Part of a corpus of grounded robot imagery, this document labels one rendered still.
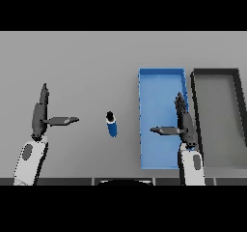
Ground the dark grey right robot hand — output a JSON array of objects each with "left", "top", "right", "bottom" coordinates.
[{"left": 149, "top": 92, "right": 200, "bottom": 149}]

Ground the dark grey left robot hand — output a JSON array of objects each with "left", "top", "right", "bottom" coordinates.
[{"left": 31, "top": 82, "right": 80, "bottom": 143}]

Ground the blue bin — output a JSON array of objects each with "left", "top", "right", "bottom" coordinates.
[{"left": 137, "top": 68, "right": 196, "bottom": 171}]

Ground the dark grey bin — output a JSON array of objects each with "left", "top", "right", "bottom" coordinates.
[{"left": 189, "top": 68, "right": 247, "bottom": 170}]

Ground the blue pipe with dark end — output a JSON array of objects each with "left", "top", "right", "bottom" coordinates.
[{"left": 105, "top": 110, "right": 119, "bottom": 138}]

